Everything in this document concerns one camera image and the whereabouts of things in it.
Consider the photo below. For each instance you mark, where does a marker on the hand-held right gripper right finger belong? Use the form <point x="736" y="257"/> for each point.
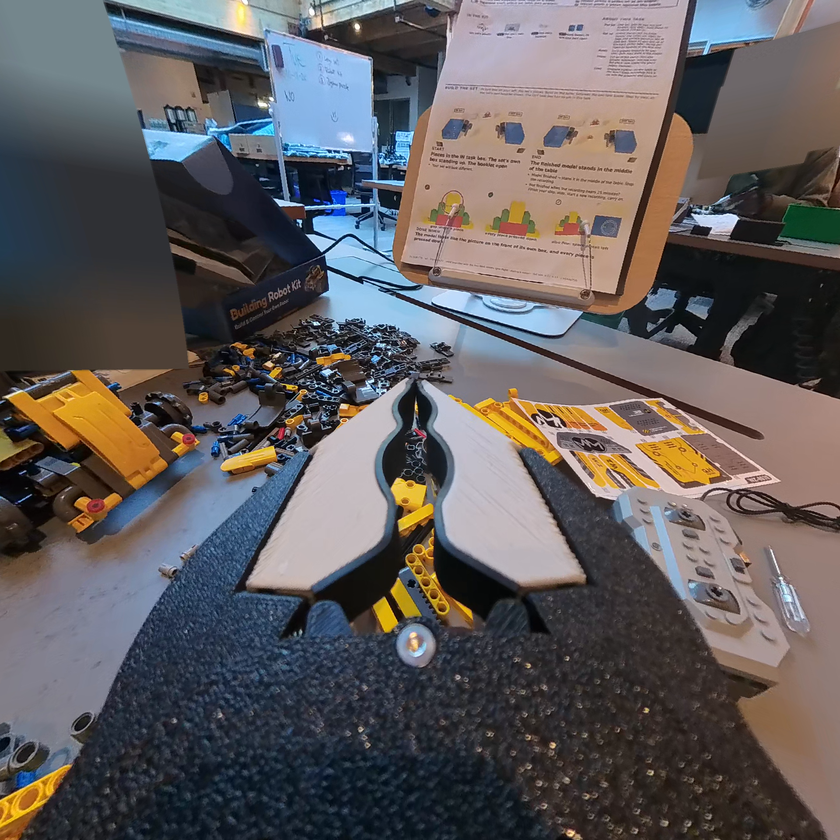
<point x="505" y="518"/>

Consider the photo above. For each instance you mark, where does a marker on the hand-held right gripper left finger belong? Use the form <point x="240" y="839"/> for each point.
<point x="328" y="518"/>

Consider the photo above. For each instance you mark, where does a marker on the pile of grey bricks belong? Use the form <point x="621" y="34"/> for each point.
<point x="328" y="394"/>

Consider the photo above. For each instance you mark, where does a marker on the yellow black brick vehicle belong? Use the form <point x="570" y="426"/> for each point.
<point x="85" y="420"/>

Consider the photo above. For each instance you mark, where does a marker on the grey and yellow brick assembly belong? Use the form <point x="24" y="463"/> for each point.
<point x="82" y="725"/>

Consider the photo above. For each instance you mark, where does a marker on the grey desk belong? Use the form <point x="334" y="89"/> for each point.
<point x="98" y="623"/>

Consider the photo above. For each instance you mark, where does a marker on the yellow curved panel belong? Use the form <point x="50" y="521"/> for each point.
<point x="249" y="459"/>

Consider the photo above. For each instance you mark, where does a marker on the yellow holed liftarm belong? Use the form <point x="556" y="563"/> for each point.
<point x="426" y="584"/>

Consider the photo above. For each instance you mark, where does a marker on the stack of yellow holed panels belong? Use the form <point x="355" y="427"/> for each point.
<point x="499" y="413"/>

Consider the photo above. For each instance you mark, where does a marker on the grey remote controller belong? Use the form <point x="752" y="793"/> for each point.
<point x="656" y="544"/>

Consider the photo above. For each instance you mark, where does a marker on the yellow grey sticker sheet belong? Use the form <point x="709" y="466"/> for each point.
<point x="656" y="453"/>

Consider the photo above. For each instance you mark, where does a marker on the pile of grey track links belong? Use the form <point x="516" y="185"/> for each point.
<point x="367" y="348"/>

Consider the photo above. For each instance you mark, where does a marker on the dark blue cardboard box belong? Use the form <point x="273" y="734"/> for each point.
<point x="275" y="308"/>

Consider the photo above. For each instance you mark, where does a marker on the small blue bin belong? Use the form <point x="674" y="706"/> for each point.
<point x="338" y="198"/>

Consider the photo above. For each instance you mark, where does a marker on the background office chair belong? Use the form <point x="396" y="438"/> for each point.
<point x="367" y="197"/>

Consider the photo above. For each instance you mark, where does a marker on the background grey table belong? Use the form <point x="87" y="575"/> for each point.
<point x="722" y="253"/>

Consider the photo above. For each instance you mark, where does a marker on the small black box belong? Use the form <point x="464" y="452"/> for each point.
<point x="754" y="231"/>

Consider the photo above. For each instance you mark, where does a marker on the small green box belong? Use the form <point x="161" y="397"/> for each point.
<point x="810" y="226"/>

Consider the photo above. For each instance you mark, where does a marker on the whiteboard on stand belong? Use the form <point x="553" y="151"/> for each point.
<point x="321" y="85"/>

